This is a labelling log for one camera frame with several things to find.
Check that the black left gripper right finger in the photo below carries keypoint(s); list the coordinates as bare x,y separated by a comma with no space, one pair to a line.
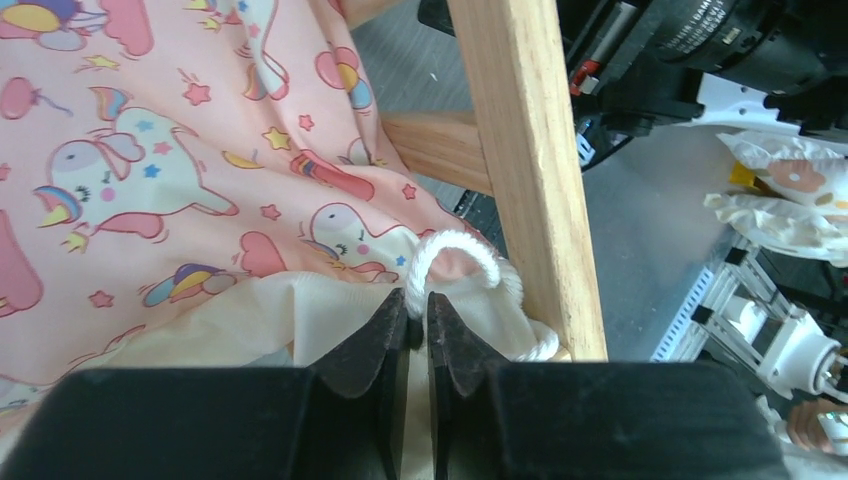
494,418

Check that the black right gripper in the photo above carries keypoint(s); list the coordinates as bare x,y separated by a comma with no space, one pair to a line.
620,89

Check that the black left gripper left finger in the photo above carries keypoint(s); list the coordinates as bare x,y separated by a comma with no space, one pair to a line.
340,417

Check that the wooden slatted pet bed frame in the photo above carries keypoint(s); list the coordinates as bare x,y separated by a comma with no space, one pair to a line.
518,145

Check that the pink unicorn print cushion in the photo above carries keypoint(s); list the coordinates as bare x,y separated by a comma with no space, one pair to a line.
207,184

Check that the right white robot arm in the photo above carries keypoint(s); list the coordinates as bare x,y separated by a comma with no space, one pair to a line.
774,66

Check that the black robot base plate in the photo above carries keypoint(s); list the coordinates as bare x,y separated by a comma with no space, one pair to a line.
480,212

